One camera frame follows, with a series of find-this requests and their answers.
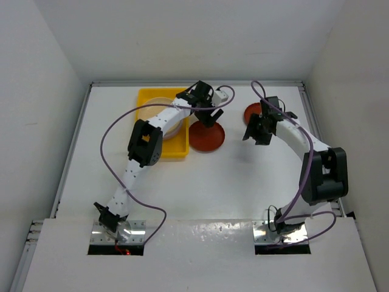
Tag red plate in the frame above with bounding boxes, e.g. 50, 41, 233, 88
189, 121, 225, 153
243, 102, 261, 125

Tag pink plate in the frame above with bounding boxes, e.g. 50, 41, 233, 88
163, 121, 183, 140

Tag tan plate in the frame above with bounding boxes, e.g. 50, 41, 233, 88
136, 97, 173, 120

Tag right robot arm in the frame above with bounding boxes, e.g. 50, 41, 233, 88
243, 96, 348, 234

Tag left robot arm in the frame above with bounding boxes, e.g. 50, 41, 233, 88
94, 81, 229, 234

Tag yellow plastic bin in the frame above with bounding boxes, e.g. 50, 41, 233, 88
134, 87, 189, 159

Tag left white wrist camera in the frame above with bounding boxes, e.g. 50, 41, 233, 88
212, 89, 229, 106

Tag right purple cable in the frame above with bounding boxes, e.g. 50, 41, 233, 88
250, 80, 337, 248

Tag purple cable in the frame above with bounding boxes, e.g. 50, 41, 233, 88
100, 85, 236, 247
250, 80, 337, 248

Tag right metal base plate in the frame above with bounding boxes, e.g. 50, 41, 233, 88
252, 220, 308, 246

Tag metal base plate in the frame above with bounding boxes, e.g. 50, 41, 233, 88
89, 220, 146, 246
252, 220, 308, 246

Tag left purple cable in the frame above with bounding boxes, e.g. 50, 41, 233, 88
100, 85, 236, 247

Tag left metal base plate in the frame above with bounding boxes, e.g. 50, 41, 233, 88
89, 220, 146, 246

